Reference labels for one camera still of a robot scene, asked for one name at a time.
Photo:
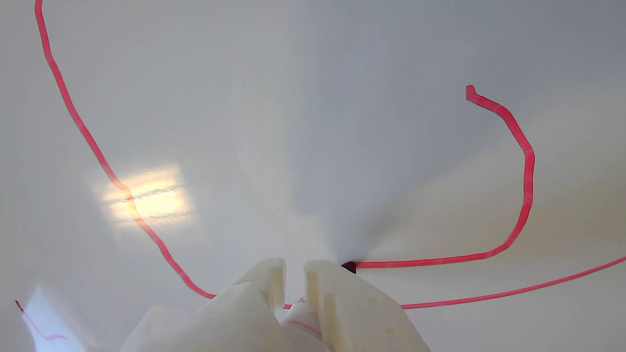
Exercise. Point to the red capped marker pen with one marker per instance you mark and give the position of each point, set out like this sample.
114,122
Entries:
349,267

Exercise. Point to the white whiteboard with metal frame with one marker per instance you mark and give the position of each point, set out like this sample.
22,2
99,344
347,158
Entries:
244,98

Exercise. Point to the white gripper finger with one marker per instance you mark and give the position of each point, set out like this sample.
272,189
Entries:
244,313
357,318

